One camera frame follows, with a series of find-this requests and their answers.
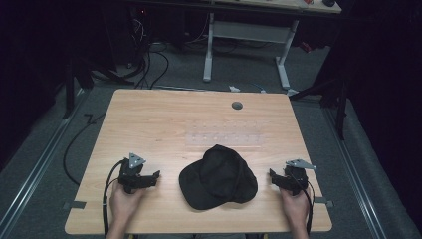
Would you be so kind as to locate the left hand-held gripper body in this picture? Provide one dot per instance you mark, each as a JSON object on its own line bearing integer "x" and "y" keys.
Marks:
{"x": 131, "y": 172}

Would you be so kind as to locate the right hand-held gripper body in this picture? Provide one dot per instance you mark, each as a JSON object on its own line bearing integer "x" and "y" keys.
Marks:
{"x": 293, "y": 176}

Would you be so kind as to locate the person's right hand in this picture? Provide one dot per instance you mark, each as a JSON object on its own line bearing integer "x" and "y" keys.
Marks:
{"x": 297, "y": 207}

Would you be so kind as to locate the person's left hand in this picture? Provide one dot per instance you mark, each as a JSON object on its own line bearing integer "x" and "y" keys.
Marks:
{"x": 123, "y": 205}

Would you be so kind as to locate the grey tape strip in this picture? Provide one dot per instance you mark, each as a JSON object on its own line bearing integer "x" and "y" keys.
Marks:
{"x": 323, "y": 201}
{"x": 75, "y": 205}

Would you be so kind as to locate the black baseball cap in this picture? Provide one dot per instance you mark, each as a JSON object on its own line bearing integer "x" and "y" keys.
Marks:
{"x": 219, "y": 179}

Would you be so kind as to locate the clear plastic sheet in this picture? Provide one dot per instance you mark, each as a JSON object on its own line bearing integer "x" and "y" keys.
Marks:
{"x": 225, "y": 136}

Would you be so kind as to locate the black metal stand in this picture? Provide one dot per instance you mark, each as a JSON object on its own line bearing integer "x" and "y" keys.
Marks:
{"x": 71, "y": 86}
{"x": 335, "y": 96}

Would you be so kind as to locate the white plug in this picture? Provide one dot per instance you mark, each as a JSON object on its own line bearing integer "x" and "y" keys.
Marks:
{"x": 234, "y": 88}

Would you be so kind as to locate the white-legged wooden desk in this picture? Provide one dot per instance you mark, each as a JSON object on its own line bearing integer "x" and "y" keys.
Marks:
{"x": 249, "y": 31}

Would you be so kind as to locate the metal floor rail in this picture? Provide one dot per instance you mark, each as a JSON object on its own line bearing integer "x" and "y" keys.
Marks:
{"x": 36, "y": 166}
{"x": 356, "y": 176}

